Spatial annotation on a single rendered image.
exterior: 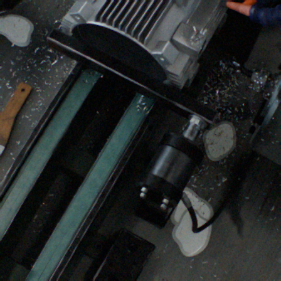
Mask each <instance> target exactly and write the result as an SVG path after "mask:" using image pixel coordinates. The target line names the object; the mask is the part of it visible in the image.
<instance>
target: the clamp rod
mask: <svg viewBox="0 0 281 281"><path fill-rule="evenodd" d="M196 120H197V118H195V120H194V122H190V121H189V122H188V124H187V126H186V128H185V129H184V131H183V133H182V135H183V136H185V137H186V138H188V139H190V140H191V141H193V142H195V141H196V139H197V138H198V135H199V133H200V132H201V126H202V124H203V123H202V122H201V124H200V126H198V125H196V124H195V122H196ZM198 120H199V119H198Z"/></svg>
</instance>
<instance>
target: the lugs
mask: <svg viewBox="0 0 281 281"><path fill-rule="evenodd" d="M94 11H95V9H94V8H93V7H92V6H91V5H90V4H89V3H88V1H82V2H77V3H76V4H75V5H74V7H73V8H72V10H71V11H70V12H69V15H70V16H71V17H72V18H73V19H74V20H75V21H76V22H77V23H87V22H88V20H89V19H90V17H91V16H92V14H93V13H94ZM178 54H179V51H178V50H177V49H176V48H175V46H174V45H173V44H172V43H171V42H170V41H159V42H158V43H157V45H156V47H155V48H154V50H153V51H152V55H153V56H154V57H155V58H156V59H157V60H158V62H159V63H160V64H161V65H173V64H174V62H175V61H176V59H177V57H178V56H179V55H178Z"/></svg>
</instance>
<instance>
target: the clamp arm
mask: <svg viewBox="0 0 281 281"><path fill-rule="evenodd" d="M47 42H48V47H49V48H52V49H53V50H55V51H57V52H59V53H61V54H63V55H66V56H67V57H69V58H71V59H73V60H75V61H77V62H79V63H81V64H82V65H85V66H87V67H89V68H91V69H93V70H95V71H96V72H99V73H101V74H103V75H105V76H106V77H108V78H110V79H112V80H114V81H116V82H117V83H120V84H122V85H124V86H126V87H127V88H129V89H131V90H133V91H135V92H137V93H139V94H141V95H143V96H145V97H147V98H149V99H151V100H153V101H154V102H155V103H158V104H159V105H162V106H163V107H165V108H167V109H169V110H171V111H173V112H175V113H177V114H179V115H182V116H183V117H185V118H186V119H188V120H189V121H190V122H194V120H195V118H197V120H196V122H195V124H196V125H198V126H200V124H201V122H202V123H203V124H202V126H201V130H202V129H203V128H204V129H206V130H210V129H211V128H212V126H213V124H214V122H215V120H216V118H217V116H218V112H217V111H216V110H215V109H212V108H211V107H209V106H207V105H205V104H203V103H201V102H199V101H197V100H195V99H193V98H191V97H190V96H188V95H185V93H182V92H180V91H179V90H177V89H175V88H173V87H172V83H170V82H168V81H166V80H165V81H164V82H161V81H159V80H157V79H155V78H153V77H151V76H150V75H148V74H146V73H144V72H141V71H139V70H138V69H136V68H134V67H132V66H130V65H128V64H126V63H124V62H122V61H120V60H118V59H116V58H114V57H112V56H111V55H109V54H107V53H105V52H103V51H101V50H99V49H98V48H94V47H92V46H90V45H88V44H86V43H85V42H83V41H81V40H78V39H76V38H74V37H73V33H71V32H69V31H65V32H62V31H60V30H58V29H56V28H54V29H53V30H52V31H51V33H50V34H49V36H48V37H47ZM198 119H199V120H198Z"/></svg>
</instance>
